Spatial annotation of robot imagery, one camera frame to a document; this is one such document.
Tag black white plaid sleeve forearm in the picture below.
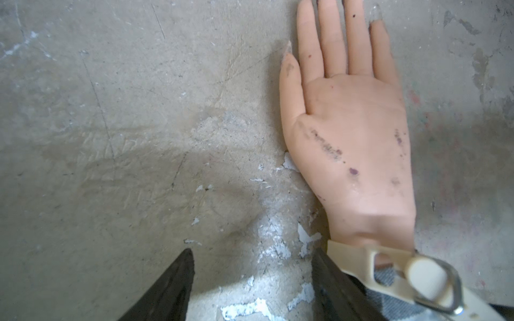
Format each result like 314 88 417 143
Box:
352 259 513 320

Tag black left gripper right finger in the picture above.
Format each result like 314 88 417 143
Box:
311 249 385 321

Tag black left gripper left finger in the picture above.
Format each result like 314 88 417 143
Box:
119 248 195 321

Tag mannequin hand with painted nails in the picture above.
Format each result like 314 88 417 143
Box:
279 1 416 251

